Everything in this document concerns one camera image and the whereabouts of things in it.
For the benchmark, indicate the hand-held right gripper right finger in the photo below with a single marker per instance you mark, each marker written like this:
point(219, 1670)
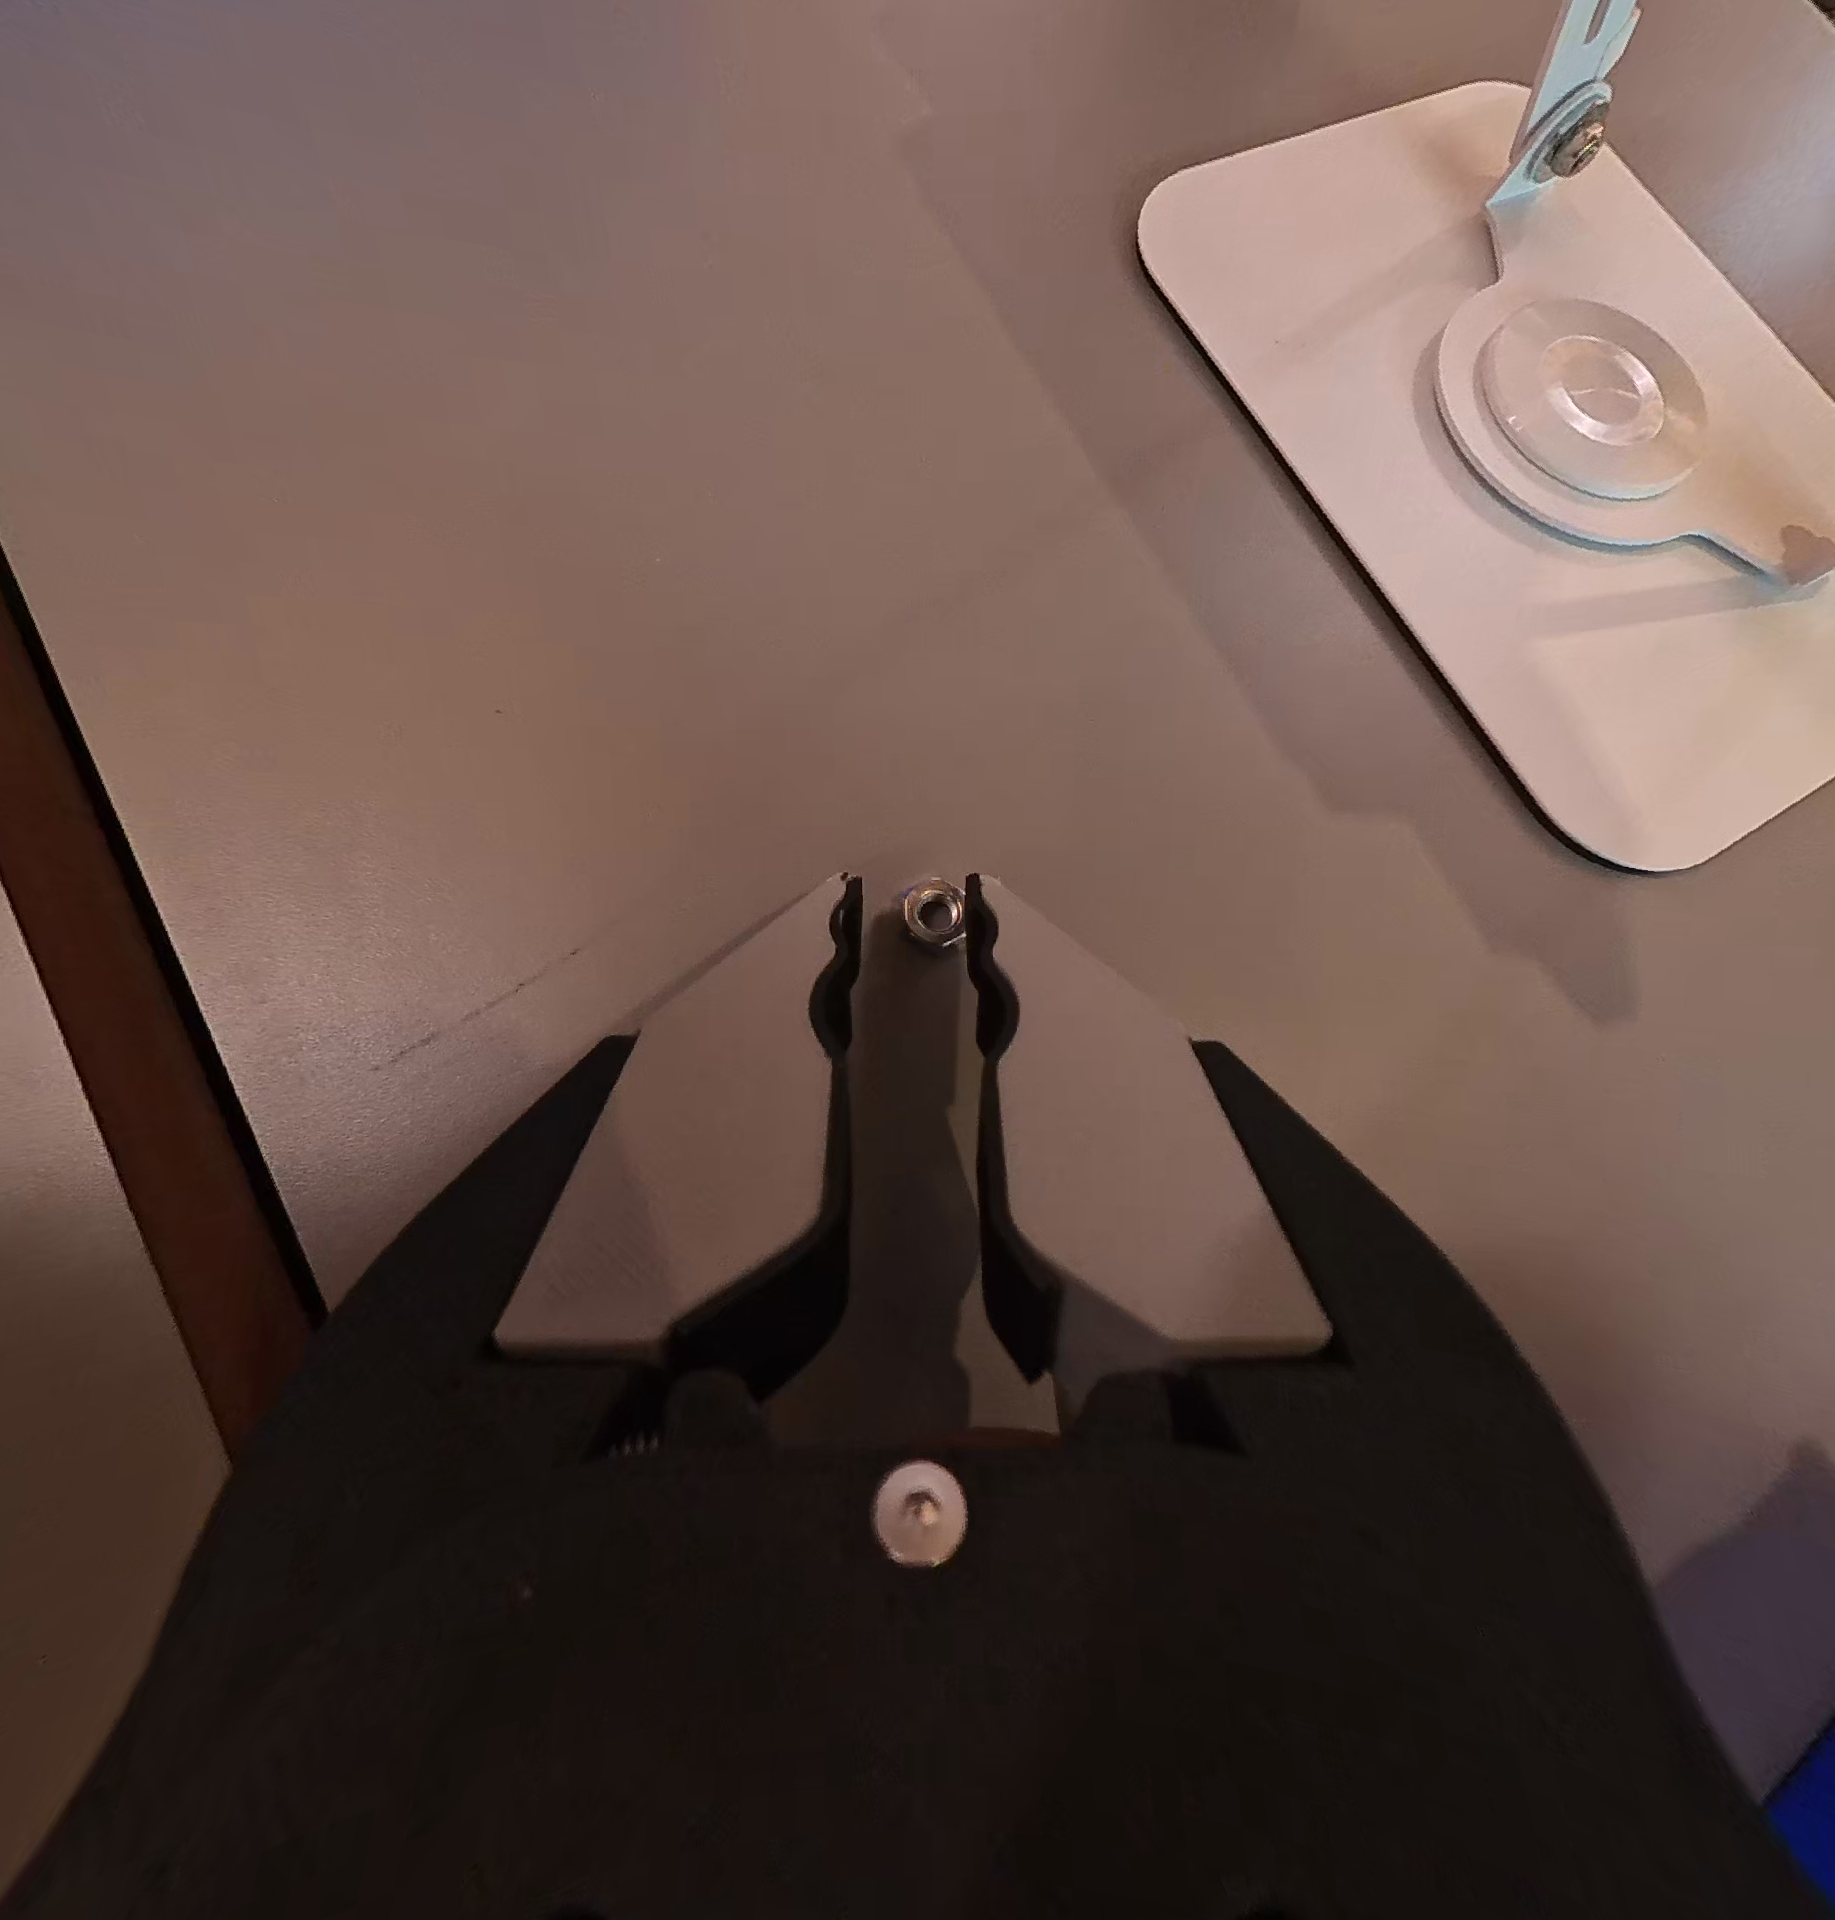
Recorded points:
point(1143, 1185)

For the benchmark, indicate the steel hex nut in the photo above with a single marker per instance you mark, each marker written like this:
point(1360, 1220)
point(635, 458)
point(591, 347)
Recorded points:
point(910, 930)

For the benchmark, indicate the white document stand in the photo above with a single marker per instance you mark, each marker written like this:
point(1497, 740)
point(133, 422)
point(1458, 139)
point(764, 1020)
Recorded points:
point(1308, 450)

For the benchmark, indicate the blue plastic bin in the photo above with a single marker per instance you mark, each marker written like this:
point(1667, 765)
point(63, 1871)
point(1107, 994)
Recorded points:
point(1832, 1816)

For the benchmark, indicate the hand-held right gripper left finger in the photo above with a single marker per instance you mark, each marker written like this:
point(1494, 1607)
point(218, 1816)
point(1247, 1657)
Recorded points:
point(663, 1185)

